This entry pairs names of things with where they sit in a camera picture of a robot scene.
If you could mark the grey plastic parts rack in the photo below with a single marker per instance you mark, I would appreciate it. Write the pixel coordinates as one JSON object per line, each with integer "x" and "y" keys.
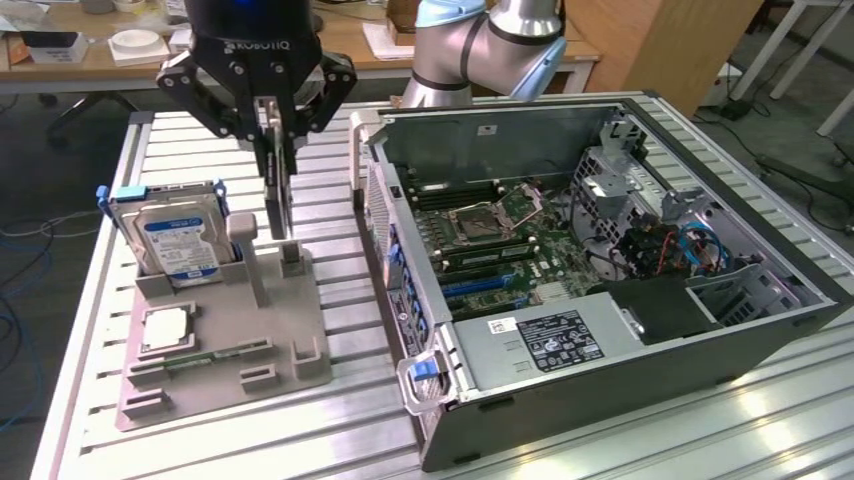
{"x": 214, "y": 395}

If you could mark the white box with black top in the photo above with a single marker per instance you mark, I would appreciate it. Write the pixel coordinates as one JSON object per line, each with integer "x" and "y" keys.
{"x": 60, "y": 52}

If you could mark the perforated metal drive bracket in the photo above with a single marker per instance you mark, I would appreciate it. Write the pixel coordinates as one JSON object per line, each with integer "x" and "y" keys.
{"x": 728, "y": 277}

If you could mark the black floor power adapter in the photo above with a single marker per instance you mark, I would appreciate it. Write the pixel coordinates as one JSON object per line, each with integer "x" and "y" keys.
{"x": 737, "y": 110}

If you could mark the white desk frame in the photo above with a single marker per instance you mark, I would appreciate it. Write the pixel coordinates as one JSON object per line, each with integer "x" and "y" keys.
{"x": 768, "y": 52}

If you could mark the hard disk in blue caddy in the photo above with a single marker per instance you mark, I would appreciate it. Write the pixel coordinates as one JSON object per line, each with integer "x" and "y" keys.
{"x": 174, "y": 245}

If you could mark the long wooden desk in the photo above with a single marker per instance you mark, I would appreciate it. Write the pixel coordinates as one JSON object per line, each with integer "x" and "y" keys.
{"x": 374, "y": 65}

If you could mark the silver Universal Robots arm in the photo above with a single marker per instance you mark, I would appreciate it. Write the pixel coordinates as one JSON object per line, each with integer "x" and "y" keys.
{"x": 441, "y": 50}

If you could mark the installed green RAM stick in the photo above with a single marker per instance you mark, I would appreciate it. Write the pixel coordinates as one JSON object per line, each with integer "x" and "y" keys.
{"x": 494, "y": 252}

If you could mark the silver metal disk bay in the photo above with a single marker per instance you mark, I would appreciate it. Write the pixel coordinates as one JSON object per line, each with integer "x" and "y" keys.
{"x": 608, "y": 185}

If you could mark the loose green RAM stick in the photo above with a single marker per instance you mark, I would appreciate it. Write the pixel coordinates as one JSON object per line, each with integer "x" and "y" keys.
{"x": 201, "y": 358}

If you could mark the low-profile graphics card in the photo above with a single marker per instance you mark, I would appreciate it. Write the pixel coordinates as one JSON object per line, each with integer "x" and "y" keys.
{"x": 279, "y": 210}

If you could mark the blue case release latch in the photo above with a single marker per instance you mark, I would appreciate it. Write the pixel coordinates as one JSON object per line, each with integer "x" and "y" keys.
{"x": 423, "y": 372}

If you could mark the wooden cabinet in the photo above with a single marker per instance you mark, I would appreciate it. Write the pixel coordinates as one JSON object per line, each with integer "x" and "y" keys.
{"x": 668, "y": 50}

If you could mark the long blue expansion slot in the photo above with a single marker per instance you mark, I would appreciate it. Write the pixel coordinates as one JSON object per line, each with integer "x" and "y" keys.
{"x": 467, "y": 287}

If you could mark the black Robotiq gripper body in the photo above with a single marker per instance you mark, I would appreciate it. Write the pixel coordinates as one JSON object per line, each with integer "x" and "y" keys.
{"x": 254, "y": 55}

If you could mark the open dark grey PC case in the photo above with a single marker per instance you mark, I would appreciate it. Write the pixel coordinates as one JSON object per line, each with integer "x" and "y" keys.
{"x": 601, "y": 400}

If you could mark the small white cardboard box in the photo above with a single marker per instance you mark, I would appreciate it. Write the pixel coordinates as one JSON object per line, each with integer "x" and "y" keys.
{"x": 179, "y": 42}

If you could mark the silver CPU chip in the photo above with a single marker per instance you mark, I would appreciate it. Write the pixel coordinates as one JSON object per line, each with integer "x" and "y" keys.
{"x": 166, "y": 330}

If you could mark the CPU socket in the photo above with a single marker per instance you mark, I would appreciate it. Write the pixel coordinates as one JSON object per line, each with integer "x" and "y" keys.
{"x": 477, "y": 220}

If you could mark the black office chair base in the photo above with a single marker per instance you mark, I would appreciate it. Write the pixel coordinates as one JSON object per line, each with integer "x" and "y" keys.
{"x": 87, "y": 107}

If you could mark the grey power supply unit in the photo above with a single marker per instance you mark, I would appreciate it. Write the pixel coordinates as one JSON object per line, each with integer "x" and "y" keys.
{"x": 494, "y": 360}

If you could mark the white case wall sticker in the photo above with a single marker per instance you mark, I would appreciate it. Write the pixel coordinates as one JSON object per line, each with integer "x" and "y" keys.
{"x": 487, "y": 130}

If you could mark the brown cardboard box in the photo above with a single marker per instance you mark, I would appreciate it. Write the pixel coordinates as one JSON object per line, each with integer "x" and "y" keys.
{"x": 402, "y": 15}

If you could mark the silver chipset heat sink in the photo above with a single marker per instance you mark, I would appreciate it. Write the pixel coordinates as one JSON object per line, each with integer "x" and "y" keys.
{"x": 552, "y": 292}

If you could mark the open metal socket cover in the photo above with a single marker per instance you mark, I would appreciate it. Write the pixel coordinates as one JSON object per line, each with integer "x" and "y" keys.
{"x": 521, "y": 205}

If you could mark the white round part on square base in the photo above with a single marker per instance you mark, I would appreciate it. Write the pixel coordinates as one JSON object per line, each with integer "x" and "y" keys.
{"x": 137, "y": 47}

